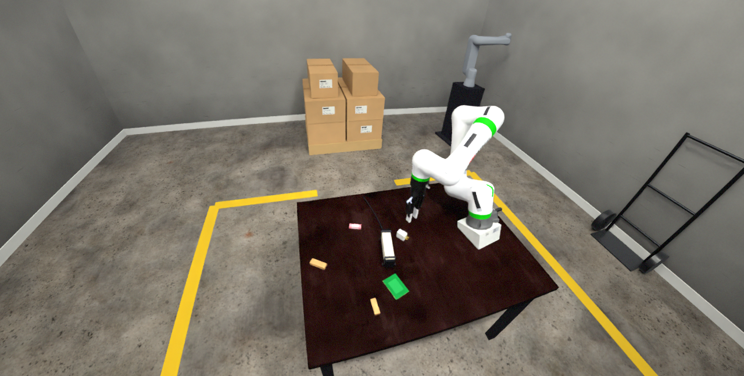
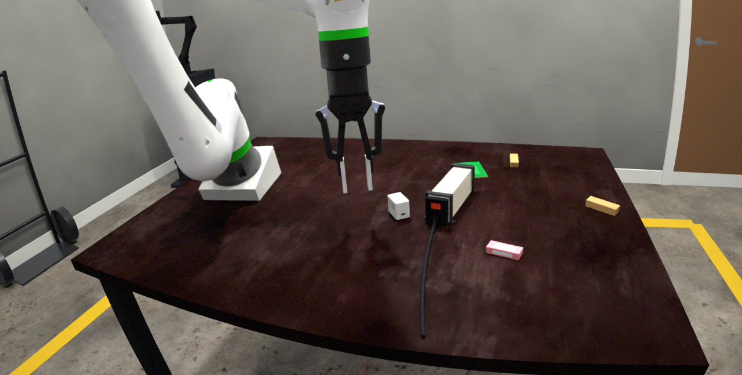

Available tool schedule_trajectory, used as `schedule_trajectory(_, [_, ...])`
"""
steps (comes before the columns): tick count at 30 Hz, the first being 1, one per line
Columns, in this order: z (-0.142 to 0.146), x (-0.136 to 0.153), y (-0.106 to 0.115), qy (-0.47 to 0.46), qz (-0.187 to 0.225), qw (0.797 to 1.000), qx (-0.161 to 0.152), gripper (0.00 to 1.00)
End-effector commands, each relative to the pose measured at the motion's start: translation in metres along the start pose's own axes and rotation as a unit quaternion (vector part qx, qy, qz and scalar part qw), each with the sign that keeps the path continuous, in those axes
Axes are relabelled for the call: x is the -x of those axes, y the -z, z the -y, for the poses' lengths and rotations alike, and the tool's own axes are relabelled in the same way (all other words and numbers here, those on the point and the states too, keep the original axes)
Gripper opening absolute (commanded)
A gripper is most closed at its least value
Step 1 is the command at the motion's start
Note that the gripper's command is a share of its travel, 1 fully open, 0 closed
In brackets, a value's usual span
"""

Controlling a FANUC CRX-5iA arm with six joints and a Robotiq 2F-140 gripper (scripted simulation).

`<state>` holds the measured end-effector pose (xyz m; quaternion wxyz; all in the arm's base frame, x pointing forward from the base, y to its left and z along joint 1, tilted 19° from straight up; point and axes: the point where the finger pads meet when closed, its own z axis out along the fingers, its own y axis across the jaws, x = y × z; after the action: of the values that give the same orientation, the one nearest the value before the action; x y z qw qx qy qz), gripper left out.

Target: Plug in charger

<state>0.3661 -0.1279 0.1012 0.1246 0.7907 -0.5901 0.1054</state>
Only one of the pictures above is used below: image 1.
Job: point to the white charger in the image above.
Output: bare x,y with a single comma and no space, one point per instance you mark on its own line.
401,235

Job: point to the small yellow block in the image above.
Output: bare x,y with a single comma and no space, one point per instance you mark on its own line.
375,306

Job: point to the tan rectangular block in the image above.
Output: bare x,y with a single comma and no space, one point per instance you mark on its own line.
318,264

